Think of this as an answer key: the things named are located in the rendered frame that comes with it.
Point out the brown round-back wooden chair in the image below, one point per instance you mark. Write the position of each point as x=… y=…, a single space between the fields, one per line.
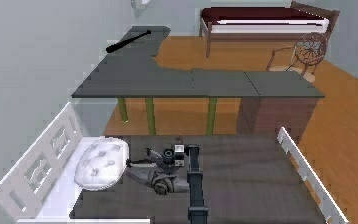
x=308 y=50

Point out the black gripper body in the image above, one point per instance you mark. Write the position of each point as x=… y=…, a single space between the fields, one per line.
x=168 y=154

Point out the black baseball bat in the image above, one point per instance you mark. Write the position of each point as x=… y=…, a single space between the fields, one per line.
x=127 y=42

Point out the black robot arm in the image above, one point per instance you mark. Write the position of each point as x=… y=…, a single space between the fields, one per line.
x=196 y=186

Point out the brown wooden bed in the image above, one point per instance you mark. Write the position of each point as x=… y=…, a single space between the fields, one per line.
x=270 y=28

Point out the white pillow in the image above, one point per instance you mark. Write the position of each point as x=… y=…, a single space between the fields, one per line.
x=100 y=163

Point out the dark red blanket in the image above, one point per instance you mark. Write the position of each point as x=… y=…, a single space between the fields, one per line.
x=263 y=13

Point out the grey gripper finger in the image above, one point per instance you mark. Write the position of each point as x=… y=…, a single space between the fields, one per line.
x=143 y=162

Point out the dark grey blanket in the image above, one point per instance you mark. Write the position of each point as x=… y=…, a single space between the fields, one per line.
x=247 y=180

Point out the white bed frame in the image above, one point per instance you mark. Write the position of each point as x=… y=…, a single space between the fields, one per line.
x=37 y=166

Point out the grey pickaxe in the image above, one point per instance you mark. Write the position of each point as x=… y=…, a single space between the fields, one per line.
x=160 y=183

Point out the dark grey corner desk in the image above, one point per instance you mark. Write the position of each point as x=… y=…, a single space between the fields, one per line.
x=173 y=81

